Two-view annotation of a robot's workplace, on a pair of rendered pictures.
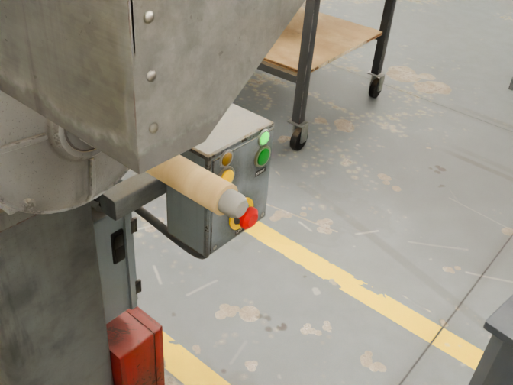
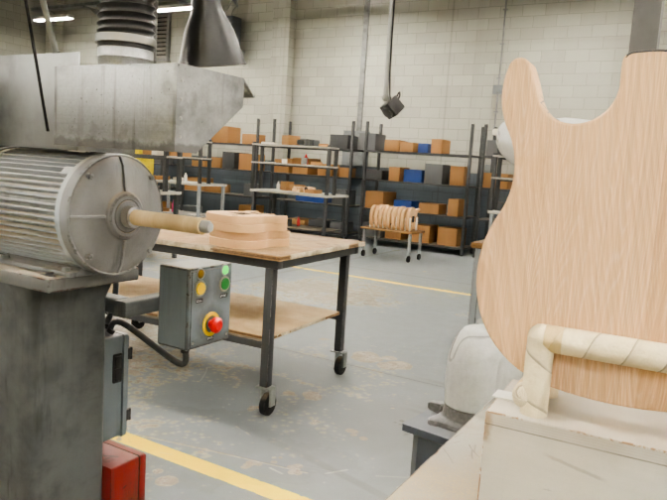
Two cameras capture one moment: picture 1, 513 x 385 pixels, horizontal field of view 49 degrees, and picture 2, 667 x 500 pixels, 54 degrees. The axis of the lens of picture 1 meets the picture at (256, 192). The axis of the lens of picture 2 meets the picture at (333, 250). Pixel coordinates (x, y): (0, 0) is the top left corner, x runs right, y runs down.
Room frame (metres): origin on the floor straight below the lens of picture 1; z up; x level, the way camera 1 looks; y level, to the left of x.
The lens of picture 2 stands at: (-0.84, -0.06, 1.38)
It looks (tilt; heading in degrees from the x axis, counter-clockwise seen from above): 7 degrees down; 353
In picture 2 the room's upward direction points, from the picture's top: 4 degrees clockwise
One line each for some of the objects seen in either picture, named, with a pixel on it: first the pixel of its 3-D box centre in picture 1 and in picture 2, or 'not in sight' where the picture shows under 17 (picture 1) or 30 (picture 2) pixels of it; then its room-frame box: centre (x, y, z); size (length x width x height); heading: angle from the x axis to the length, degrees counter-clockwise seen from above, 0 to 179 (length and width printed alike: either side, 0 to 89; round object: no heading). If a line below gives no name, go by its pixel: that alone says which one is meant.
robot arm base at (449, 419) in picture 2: not in sight; (465, 412); (0.83, -0.67, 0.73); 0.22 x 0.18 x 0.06; 45
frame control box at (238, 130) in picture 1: (180, 182); (168, 311); (0.81, 0.13, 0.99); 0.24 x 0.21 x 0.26; 53
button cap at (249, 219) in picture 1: (244, 215); (212, 323); (0.75, 0.02, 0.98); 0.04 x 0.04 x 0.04; 53
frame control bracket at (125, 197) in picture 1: (153, 182); (150, 303); (0.76, 0.17, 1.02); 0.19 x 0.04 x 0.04; 143
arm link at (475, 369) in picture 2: not in sight; (479, 365); (0.82, -0.70, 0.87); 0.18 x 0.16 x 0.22; 94
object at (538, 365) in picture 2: not in sight; (537, 375); (-0.12, -0.41, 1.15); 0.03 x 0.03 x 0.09
